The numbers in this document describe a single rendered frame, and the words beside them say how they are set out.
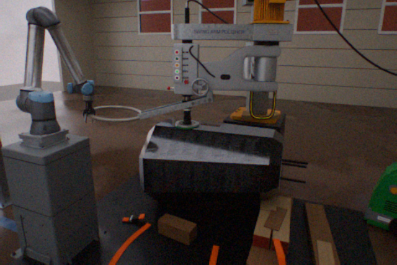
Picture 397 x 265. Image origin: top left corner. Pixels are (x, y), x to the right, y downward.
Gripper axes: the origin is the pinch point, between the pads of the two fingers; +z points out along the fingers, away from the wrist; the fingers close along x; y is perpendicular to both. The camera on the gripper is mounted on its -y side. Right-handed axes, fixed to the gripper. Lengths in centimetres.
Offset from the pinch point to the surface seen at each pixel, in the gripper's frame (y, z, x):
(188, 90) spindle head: 42, -35, 74
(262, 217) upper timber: 109, 53, 114
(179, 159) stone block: 57, 19, 63
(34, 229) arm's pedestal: 56, 58, -43
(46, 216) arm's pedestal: 68, 42, -34
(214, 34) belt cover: 50, -82, 89
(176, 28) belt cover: 34, -84, 63
